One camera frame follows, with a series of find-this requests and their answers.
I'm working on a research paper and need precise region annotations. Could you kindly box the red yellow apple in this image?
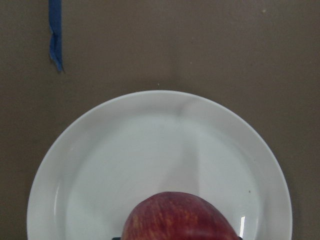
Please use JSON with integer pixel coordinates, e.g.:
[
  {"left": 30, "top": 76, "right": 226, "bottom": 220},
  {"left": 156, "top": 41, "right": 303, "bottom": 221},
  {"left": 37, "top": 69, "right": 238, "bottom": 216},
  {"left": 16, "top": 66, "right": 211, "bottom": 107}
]
[{"left": 120, "top": 191, "right": 239, "bottom": 240}]

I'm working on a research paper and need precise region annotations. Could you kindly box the white round plate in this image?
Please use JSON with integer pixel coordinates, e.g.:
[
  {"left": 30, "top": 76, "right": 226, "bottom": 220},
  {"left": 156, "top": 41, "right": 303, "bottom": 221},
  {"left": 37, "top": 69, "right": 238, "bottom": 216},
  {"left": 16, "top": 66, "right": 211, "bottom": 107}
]
[{"left": 26, "top": 90, "right": 293, "bottom": 240}]

